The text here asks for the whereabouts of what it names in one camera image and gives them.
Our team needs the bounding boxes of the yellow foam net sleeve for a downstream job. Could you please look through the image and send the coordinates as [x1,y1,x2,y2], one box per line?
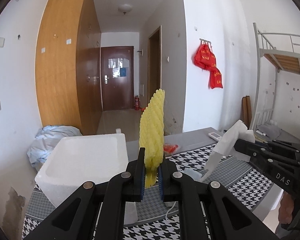
[139,89,165,188]

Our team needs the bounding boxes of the red hanging bags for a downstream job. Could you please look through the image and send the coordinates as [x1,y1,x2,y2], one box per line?
[193,41,223,89]

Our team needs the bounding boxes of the light blue crumpled sheet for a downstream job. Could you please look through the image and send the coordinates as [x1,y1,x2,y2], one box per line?
[27,125,82,169]

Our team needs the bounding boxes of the dark brown entrance door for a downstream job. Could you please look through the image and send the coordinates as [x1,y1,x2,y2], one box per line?
[101,46,134,111]

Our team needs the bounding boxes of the ceiling lamp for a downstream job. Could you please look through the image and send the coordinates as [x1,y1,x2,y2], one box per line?
[118,4,133,15]

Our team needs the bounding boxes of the wooden slats against wall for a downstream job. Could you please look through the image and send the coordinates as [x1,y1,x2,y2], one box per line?
[241,96,252,128]

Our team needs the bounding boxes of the red fire extinguisher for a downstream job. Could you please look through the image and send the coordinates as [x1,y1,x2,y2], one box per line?
[134,95,140,111]

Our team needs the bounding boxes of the white remote control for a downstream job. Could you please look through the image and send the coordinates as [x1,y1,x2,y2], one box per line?
[208,132,222,141]

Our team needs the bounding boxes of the wooden wardrobe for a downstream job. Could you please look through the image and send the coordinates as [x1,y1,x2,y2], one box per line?
[35,0,102,135]

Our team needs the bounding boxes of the person right hand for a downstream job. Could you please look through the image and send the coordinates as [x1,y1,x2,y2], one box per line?
[278,192,294,224]

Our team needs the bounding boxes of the white styrofoam box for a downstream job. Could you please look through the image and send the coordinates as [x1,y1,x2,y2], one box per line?
[34,133,138,225]

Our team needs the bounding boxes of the red snack packet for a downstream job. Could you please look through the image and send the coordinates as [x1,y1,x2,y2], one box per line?
[164,144,180,156]

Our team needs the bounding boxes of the light blue face mask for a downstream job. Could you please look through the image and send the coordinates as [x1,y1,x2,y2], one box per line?
[183,168,204,182]

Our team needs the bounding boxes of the metal bunk bed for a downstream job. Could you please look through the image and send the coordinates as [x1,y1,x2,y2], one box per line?
[250,22,300,139]

